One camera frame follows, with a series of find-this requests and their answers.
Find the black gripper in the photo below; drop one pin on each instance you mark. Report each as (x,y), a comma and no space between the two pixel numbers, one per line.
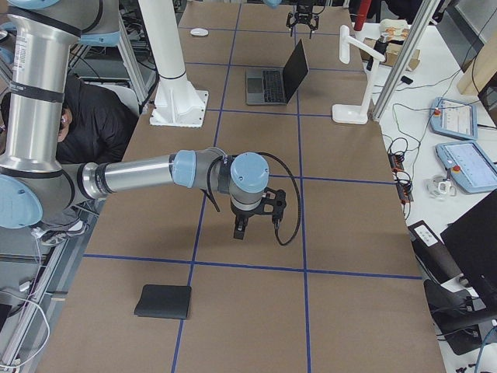
(304,8)
(243,214)

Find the grey laptop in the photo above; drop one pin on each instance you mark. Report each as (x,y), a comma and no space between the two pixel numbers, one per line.
(272,86)

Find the white desk lamp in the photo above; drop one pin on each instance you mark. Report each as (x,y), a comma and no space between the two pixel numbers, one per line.
(351,104)

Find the white computer mouse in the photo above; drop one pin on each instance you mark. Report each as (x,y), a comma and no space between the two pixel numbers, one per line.
(199,32)

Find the red cylinder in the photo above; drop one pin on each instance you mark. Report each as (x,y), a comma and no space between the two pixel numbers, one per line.
(361,14)

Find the black water bottle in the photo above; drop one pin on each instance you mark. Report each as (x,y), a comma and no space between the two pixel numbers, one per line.
(380,46)

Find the cardboard box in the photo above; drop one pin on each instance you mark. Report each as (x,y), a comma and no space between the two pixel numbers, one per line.
(392,52)

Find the person in black jacket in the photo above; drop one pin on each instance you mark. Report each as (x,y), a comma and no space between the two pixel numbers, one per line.
(95,126)

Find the upper blue teach pendant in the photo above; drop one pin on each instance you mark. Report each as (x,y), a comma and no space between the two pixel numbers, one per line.
(454,119)

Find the blue teach pendant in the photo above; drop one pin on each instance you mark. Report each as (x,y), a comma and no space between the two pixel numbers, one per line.
(470,168)
(454,119)

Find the lower blue teach pendant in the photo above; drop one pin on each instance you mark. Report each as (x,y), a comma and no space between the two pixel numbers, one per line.
(470,168)

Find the black monitor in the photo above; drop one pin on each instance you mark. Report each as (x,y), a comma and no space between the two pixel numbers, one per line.
(471,241)

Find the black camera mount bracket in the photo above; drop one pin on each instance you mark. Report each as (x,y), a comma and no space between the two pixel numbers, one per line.
(273,203)

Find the aluminium frame post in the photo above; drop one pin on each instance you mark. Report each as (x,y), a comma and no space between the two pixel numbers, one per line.
(420,22)

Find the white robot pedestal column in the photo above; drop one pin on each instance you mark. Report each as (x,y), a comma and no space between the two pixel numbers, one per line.
(177,102)

